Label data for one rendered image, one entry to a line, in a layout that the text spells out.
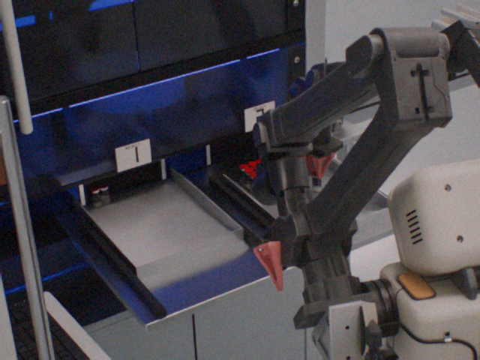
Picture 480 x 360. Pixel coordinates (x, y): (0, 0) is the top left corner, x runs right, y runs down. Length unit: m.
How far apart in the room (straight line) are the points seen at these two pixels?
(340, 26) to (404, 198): 4.28
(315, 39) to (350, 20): 3.39
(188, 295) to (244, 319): 0.68
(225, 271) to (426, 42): 0.94
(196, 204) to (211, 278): 0.29
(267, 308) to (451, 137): 2.00
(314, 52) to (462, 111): 2.39
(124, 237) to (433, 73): 1.11
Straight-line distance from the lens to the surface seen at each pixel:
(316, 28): 2.32
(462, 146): 4.36
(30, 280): 1.56
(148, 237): 2.13
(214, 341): 2.60
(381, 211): 2.14
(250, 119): 2.30
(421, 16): 5.79
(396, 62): 1.17
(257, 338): 2.68
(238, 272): 2.01
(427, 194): 1.34
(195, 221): 2.17
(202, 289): 1.96
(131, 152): 2.17
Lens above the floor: 2.06
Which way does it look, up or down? 31 degrees down
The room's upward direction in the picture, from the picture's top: 3 degrees counter-clockwise
